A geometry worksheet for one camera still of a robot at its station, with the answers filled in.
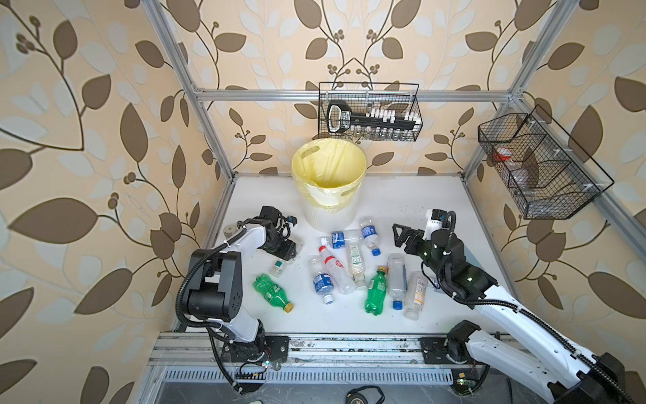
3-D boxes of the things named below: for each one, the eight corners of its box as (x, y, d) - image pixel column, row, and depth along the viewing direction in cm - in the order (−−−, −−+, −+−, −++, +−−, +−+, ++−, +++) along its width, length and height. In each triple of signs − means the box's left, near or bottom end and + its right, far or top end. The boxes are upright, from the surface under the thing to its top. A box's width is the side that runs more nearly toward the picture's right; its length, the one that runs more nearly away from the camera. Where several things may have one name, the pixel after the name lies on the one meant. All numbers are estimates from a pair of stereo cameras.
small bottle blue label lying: (321, 245, 97) (320, 240, 94) (324, 234, 100) (324, 228, 97) (361, 253, 95) (362, 248, 92) (363, 241, 98) (364, 235, 95)
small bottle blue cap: (362, 256, 96) (364, 250, 92) (360, 223, 106) (361, 216, 102) (378, 256, 96) (380, 250, 92) (374, 223, 106) (376, 216, 102)
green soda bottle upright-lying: (363, 312, 82) (364, 307, 79) (369, 269, 92) (371, 264, 88) (382, 316, 82) (385, 312, 78) (386, 273, 91) (389, 268, 87)
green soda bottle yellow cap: (253, 288, 88) (250, 283, 84) (264, 276, 90) (261, 271, 87) (286, 317, 82) (284, 313, 78) (297, 304, 84) (296, 299, 81)
